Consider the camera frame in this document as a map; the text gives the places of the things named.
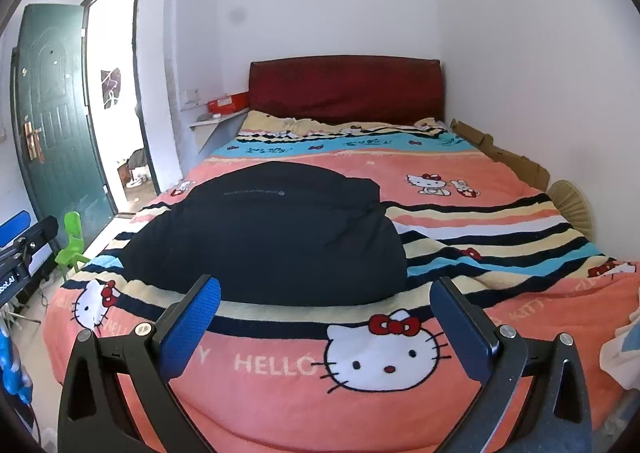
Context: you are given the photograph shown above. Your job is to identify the dark wall picture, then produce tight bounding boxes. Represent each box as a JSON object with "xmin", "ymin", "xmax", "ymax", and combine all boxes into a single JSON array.
[{"xmin": 100, "ymin": 67, "xmax": 124, "ymax": 112}]

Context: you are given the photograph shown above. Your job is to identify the green plastic chair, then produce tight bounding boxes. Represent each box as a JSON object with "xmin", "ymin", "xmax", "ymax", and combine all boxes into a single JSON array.
[{"xmin": 55, "ymin": 212, "xmax": 92, "ymax": 282}]

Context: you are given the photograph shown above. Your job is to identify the dark navy jacket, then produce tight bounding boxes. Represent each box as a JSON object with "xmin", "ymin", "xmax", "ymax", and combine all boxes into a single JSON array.
[{"xmin": 119, "ymin": 160, "xmax": 408, "ymax": 306}]

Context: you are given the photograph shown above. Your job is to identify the white wall shelf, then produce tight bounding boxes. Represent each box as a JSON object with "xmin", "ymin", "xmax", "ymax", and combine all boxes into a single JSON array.
[{"xmin": 189, "ymin": 112, "xmax": 248, "ymax": 156}]

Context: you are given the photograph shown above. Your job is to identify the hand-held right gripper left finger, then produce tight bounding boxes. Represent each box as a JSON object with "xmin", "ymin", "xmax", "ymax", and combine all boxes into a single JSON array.
[{"xmin": 59, "ymin": 275, "xmax": 222, "ymax": 453}]

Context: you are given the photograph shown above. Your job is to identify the person's left hand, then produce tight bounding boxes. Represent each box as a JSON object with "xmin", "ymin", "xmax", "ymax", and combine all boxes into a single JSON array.
[{"xmin": 0, "ymin": 328, "xmax": 32, "ymax": 406}]

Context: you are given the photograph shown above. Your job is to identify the white and blue cloth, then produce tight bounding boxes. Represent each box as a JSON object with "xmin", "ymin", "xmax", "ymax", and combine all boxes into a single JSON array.
[{"xmin": 599, "ymin": 293, "xmax": 640, "ymax": 390}]

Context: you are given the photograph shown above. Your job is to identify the brown cardboard strip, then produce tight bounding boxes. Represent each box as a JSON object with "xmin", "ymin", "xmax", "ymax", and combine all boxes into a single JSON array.
[{"xmin": 450, "ymin": 118, "xmax": 551, "ymax": 191}]

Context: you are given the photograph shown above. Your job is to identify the woven straw fan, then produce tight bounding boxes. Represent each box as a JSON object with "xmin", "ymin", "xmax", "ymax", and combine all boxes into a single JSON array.
[{"xmin": 549, "ymin": 178, "xmax": 594, "ymax": 236}]

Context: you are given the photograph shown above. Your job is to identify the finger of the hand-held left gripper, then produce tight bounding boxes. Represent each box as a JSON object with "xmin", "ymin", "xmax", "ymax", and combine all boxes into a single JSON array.
[
  {"xmin": 17, "ymin": 216, "xmax": 59, "ymax": 259},
  {"xmin": 0, "ymin": 210, "xmax": 32, "ymax": 250}
]

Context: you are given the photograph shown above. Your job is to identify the dark red padded headboard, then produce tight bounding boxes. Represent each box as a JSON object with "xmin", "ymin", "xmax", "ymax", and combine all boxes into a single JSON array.
[{"xmin": 248, "ymin": 56, "xmax": 446, "ymax": 126}]

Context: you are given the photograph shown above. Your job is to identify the pink cartoon cat printed blanket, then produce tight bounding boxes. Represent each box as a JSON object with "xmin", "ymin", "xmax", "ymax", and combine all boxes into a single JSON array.
[{"xmin": 40, "ymin": 110, "xmax": 640, "ymax": 439}]

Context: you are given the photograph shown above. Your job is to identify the red cardboard box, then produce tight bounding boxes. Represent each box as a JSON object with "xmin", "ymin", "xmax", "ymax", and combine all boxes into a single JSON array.
[{"xmin": 206, "ymin": 92, "xmax": 250, "ymax": 115}]

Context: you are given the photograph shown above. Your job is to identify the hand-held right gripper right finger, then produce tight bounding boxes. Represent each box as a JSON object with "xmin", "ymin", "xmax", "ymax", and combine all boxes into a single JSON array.
[{"xmin": 430, "ymin": 277, "xmax": 594, "ymax": 453}]

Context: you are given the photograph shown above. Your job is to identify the brass door handle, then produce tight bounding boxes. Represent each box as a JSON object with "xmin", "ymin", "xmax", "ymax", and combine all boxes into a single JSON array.
[{"xmin": 22, "ymin": 117, "xmax": 44, "ymax": 163}]

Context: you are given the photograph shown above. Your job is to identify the dark green door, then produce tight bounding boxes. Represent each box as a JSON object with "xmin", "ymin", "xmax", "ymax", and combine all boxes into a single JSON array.
[{"xmin": 10, "ymin": 3, "xmax": 117, "ymax": 241}]

